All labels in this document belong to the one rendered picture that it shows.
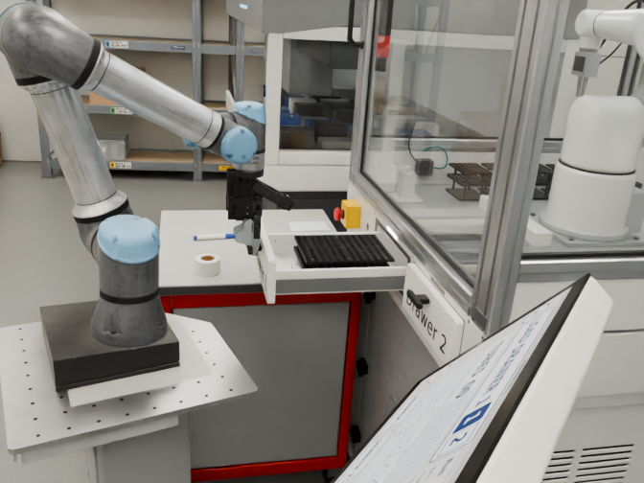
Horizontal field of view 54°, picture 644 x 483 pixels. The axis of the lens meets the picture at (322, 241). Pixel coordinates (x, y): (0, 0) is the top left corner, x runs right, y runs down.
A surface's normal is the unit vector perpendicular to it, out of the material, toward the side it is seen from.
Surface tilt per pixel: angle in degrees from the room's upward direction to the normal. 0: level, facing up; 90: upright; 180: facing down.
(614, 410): 90
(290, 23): 90
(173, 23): 90
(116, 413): 0
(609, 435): 90
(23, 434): 0
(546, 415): 40
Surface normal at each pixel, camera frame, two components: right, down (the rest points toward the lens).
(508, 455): 0.59, -0.56
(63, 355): 0.10, -0.94
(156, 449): 0.47, 0.35
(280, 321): 0.21, 0.37
